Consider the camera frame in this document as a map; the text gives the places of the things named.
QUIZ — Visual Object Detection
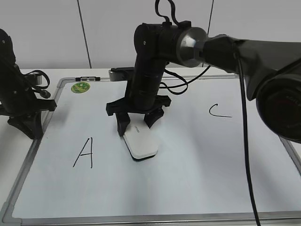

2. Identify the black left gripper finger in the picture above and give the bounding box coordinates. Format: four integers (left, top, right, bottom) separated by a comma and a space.
8, 112, 43, 139

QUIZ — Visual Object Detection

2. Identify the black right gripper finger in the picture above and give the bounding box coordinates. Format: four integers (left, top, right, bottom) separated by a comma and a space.
116, 113, 130, 137
143, 108, 164, 128

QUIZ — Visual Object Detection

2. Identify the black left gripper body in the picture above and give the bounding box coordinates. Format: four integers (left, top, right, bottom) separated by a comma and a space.
1, 77, 57, 117

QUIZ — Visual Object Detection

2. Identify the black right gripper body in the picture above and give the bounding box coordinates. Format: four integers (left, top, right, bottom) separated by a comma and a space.
106, 58, 171, 116

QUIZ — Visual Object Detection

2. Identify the white rectangular whiteboard eraser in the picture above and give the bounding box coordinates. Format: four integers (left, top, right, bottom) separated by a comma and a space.
123, 122, 158, 161

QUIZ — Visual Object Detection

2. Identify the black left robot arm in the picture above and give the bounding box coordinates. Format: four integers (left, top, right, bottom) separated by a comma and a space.
0, 29, 57, 139

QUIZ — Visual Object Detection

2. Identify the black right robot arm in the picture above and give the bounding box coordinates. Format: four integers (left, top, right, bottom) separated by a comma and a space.
106, 21, 301, 143

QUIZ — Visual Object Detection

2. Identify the green round magnet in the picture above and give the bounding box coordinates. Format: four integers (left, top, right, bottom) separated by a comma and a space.
71, 82, 90, 94

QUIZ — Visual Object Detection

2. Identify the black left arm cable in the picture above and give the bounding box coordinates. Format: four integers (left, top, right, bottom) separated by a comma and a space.
21, 70, 51, 98

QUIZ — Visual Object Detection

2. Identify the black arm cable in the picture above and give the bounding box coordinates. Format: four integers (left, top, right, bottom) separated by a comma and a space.
155, 0, 261, 226
21, 70, 51, 98

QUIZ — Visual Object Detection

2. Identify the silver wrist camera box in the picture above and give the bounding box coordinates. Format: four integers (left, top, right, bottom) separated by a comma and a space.
109, 67, 134, 81

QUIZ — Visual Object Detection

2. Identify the whiteboard with grey frame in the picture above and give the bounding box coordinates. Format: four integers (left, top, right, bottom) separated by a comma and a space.
0, 74, 301, 225

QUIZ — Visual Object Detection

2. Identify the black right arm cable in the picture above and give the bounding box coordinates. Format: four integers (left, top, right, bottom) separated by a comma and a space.
155, 0, 261, 226

